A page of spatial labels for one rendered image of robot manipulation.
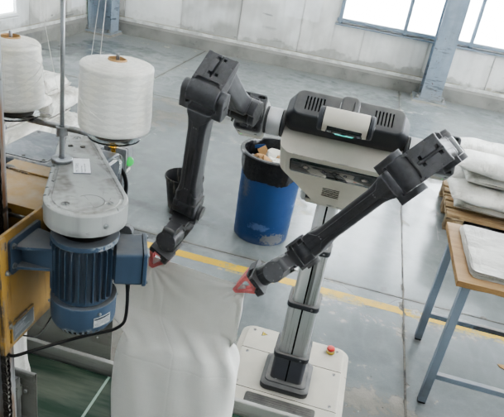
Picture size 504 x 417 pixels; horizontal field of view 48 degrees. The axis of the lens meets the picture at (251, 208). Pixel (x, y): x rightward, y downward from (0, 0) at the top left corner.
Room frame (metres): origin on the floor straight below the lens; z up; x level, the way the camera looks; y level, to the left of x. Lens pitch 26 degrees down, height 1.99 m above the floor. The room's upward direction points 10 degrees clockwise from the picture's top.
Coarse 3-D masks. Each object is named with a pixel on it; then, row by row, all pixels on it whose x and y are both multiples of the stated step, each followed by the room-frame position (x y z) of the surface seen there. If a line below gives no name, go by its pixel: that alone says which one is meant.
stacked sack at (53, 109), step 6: (66, 90) 4.66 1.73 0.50; (72, 90) 4.69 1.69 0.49; (54, 96) 4.45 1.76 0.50; (66, 96) 4.52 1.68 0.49; (72, 96) 4.59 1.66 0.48; (54, 102) 4.34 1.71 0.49; (66, 102) 4.46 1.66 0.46; (72, 102) 4.56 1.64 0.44; (42, 108) 4.23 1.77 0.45; (48, 108) 4.24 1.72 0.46; (54, 108) 4.25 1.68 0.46; (66, 108) 4.50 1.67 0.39; (42, 114) 4.22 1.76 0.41; (48, 114) 4.22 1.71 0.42; (54, 114) 4.26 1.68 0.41
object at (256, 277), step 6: (258, 264) 1.37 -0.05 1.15; (264, 264) 1.34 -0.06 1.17; (258, 270) 1.33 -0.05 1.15; (252, 276) 1.30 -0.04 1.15; (258, 276) 1.32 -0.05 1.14; (264, 276) 1.31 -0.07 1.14; (252, 282) 1.30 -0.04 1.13; (258, 282) 1.31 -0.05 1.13; (264, 282) 1.32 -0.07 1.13; (270, 282) 1.32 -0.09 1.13; (258, 288) 1.29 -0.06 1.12; (264, 288) 1.31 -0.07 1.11; (264, 294) 1.29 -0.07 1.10
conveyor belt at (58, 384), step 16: (32, 368) 1.59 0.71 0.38; (48, 368) 1.61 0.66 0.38; (64, 368) 1.62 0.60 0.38; (80, 368) 1.64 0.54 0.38; (48, 384) 1.53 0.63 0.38; (64, 384) 1.54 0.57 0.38; (80, 384) 1.56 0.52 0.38; (96, 384) 1.57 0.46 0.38; (48, 400) 1.46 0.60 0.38; (64, 400) 1.47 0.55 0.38; (80, 400) 1.48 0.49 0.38; (96, 400) 1.49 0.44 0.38; (48, 416) 1.39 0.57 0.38; (64, 416) 1.40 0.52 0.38; (80, 416) 1.41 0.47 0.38; (96, 416) 1.42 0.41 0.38; (240, 416) 1.54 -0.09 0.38
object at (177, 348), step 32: (160, 288) 1.41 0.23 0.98; (192, 288) 1.37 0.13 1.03; (224, 288) 1.36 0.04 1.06; (128, 320) 1.39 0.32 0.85; (160, 320) 1.39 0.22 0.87; (192, 320) 1.37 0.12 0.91; (224, 320) 1.35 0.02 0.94; (128, 352) 1.33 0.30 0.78; (160, 352) 1.33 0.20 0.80; (192, 352) 1.33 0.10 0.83; (224, 352) 1.34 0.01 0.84; (128, 384) 1.32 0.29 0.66; (160, 384) 1.31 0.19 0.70; (192, 384) 1.30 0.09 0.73; (224, 384) 1.31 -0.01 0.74; (128, 416) 1.32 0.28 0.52; (160, 416) 1.30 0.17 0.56; (192, 416) 1.29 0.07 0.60; (224, 416) 1.31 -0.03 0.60
